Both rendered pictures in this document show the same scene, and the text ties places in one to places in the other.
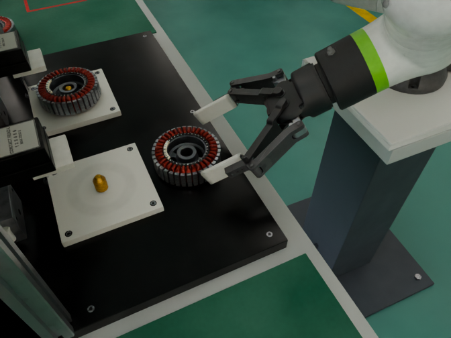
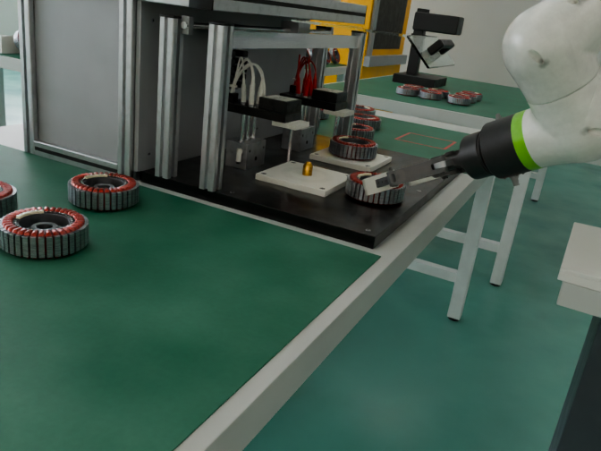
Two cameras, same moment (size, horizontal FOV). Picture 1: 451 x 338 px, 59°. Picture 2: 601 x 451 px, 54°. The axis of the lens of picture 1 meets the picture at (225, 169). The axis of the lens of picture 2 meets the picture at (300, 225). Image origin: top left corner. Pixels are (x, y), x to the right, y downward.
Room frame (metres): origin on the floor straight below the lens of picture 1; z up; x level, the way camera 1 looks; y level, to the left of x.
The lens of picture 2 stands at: (-0.35, -0.67, 1.09)
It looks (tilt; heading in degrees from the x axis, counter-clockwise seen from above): 20 degrees down; 49
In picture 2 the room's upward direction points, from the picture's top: 7 degrees clockwise
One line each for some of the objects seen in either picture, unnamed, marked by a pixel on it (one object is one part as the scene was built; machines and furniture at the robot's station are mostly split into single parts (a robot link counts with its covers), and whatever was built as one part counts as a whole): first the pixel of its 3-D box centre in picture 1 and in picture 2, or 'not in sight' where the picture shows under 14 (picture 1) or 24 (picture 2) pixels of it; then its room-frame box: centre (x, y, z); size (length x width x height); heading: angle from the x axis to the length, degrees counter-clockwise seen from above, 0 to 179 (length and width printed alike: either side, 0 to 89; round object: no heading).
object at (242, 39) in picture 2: not in sight; (303, 40); (0.45, 0.33, 1.03); 0.62 x 0.01 x 0.03; 25
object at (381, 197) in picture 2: (186, 155); (375, 187); (0.45, 0.06, 0.79); 0.11 x 0.11 x 0.04
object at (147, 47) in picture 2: not in sight; (237, 80); (0.39, 0.47, 0.92); 0.66 x 0.01 x 0.30; 25
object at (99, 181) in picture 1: (99, 182); (308, 167); (0.38, 0.19, 0.80); 0.02 x 0.02 x 0.03
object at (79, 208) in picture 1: (103, 190); (306, 177); (0.38, 0.19, 0.78); 0.15 x 0.15 x 0.01; 25
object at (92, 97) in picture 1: (69, 90); (352, 147); (0.60, 0.30, 0.80); 0.11 x 0.11 x 0.04
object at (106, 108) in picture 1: (72, 100); (351, 157); (0.60, 0.30, 0.78); 0.15 x 0.15 x 0.01; 25
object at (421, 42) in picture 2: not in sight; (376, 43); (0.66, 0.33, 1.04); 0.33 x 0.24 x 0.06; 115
